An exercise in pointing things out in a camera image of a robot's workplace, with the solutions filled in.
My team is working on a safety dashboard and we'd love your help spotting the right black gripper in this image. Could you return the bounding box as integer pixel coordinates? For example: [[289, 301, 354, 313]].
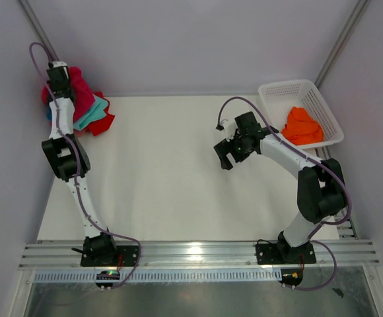
[[214, 132, 255, 170]]

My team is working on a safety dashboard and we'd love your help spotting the magenta t shirt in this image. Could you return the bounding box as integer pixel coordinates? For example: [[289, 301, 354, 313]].
[[61, 67, 95, 122]]

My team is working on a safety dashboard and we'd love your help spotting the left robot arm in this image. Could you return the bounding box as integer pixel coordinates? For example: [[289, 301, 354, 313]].
[[42, 61, 119, 267]]

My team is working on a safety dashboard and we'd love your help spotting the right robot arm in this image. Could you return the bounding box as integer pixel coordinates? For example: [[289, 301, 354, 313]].
[[214, 112, 347, 263]]

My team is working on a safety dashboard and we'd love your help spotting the blue folded t shirt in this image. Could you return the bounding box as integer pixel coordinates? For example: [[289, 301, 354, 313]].
[[46, 109, 52, 121]]

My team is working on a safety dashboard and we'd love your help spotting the teal folded t shirt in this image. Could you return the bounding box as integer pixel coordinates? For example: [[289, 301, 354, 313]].
[[73, 96, 110, 131]]

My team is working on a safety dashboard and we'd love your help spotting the red folded t shirt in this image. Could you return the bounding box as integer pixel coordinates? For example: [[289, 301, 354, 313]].
[[77, 92, 115, 137]]

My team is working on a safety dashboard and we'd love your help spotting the orange t shirt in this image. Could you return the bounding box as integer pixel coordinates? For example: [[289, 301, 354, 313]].
[[281, 107, 324, 145]]

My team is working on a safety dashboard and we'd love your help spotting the white plastic basket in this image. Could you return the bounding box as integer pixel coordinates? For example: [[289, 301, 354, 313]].
[[258, 79, 344, 150]]

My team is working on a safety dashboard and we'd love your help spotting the right black controller board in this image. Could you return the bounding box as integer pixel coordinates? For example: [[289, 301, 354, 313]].
[[280, 269, 304, 288]]

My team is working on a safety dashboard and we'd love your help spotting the black controller board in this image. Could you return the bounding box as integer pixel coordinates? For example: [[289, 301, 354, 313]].
[[94, 269, 120, 289], [280, 269, 304, 288]]

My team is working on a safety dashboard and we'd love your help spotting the left black controller board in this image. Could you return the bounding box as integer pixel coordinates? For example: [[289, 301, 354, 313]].
[[94, 269, 120, 289]]

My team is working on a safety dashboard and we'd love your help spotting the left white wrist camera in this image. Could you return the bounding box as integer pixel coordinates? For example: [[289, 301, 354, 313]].
[[48, 61, 68, 70]]

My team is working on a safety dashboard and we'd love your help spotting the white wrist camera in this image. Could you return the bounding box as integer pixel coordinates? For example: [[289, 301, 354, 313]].
[[48, 61, 68, 70], [215, 119, 236, 142]]

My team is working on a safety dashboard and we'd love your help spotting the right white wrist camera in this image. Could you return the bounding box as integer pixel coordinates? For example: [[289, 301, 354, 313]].
[[215, 119, 236, 142]]

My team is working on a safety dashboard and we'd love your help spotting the left corner aluminium post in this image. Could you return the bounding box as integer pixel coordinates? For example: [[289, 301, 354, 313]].
[[16, 0, 59, 70]]

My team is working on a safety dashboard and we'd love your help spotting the corner aluminium post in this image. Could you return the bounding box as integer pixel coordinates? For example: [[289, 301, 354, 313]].
[[16, 0, 59, 70], [314, 0, 371, 88]]

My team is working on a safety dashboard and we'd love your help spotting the aluminium front rail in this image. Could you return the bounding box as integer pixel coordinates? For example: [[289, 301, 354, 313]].
[[18, 239, 380, 270]]

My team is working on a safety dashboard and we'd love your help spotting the aluminium rail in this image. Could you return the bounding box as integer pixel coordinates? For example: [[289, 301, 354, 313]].
[[18, 239, 380, 270], [315, 147, 359, 240]]

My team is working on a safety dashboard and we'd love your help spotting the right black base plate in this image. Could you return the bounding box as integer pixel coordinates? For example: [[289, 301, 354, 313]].
[[255, 240, 317, 265]]

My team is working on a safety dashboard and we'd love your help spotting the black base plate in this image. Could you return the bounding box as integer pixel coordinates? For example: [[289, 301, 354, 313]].
[[80, 245, 139, 267], [255, 240, 317, 265]]

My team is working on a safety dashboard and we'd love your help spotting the slotted grey cable duct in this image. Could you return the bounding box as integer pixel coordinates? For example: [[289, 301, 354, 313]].
[[33, 267, 281, 283]]

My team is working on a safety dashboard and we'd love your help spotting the right side aluminium rail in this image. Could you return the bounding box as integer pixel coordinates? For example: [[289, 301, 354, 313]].
[[315, 147, 359, 240]]

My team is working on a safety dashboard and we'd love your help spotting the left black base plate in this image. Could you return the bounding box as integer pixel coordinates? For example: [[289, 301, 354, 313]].
[[80, 245, 139, 267]]

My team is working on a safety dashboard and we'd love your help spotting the right corner aluminium post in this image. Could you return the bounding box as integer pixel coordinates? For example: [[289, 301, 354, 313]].
[[314, 0, 371, 88]]

